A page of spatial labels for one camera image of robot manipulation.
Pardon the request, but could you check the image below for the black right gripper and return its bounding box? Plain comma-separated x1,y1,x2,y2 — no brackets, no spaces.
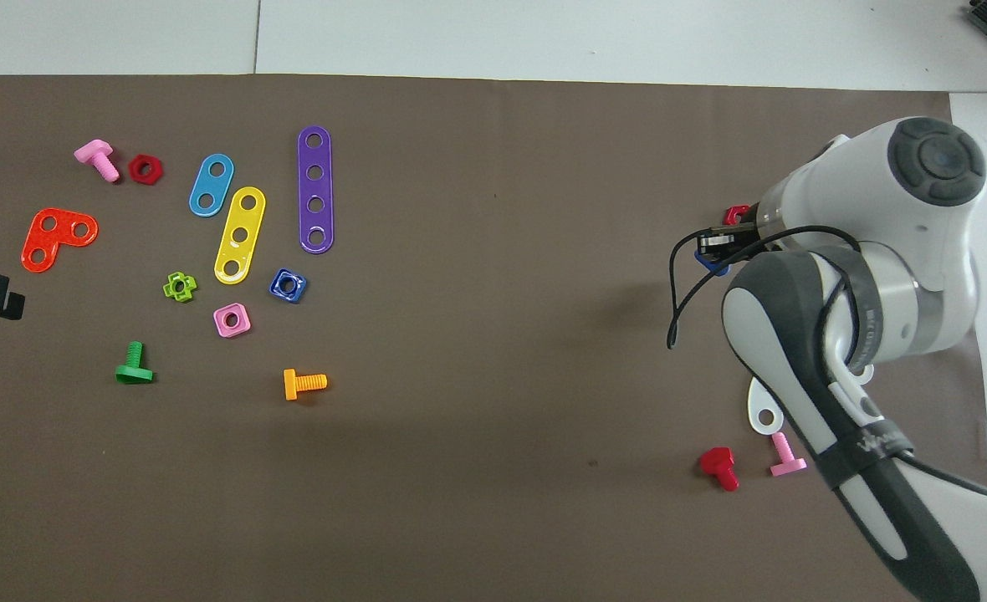
698,224,754,262

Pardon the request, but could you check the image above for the blue square nut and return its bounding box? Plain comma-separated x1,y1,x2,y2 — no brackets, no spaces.
268,268,308,304

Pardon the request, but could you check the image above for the green square-head screw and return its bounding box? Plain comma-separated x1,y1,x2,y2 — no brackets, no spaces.
115,340,156,385

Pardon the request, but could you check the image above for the pink square-head screw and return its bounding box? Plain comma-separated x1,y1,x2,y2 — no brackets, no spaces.
769,431,808,478
74,139,121,184

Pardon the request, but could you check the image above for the red hex-head screw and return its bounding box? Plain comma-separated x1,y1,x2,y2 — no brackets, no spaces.
699,446,741,492

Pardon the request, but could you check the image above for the pink square nut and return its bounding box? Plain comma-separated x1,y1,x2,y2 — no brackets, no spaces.
212,302,253,339

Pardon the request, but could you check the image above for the orange square-head screw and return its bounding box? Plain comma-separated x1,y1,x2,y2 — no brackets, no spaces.
283,368,329,402

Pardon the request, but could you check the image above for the orange-red L-shaped plate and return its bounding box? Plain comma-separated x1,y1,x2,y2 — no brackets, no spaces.
21,207,100,274

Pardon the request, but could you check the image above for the white curved five-hole plate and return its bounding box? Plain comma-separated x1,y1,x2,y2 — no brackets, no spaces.
747,361,876,436

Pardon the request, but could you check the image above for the light blue two-hole plate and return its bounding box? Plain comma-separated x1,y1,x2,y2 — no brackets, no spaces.
188,153,235,218

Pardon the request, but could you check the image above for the yellow three-hole plate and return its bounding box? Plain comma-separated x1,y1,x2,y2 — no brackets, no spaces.
213,186,267,286

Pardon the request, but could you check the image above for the brown table mat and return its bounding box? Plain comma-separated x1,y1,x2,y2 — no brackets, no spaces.
0,74,987,602

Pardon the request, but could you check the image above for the purple four-hole plate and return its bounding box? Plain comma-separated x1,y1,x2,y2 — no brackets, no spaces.
297,125,335,255

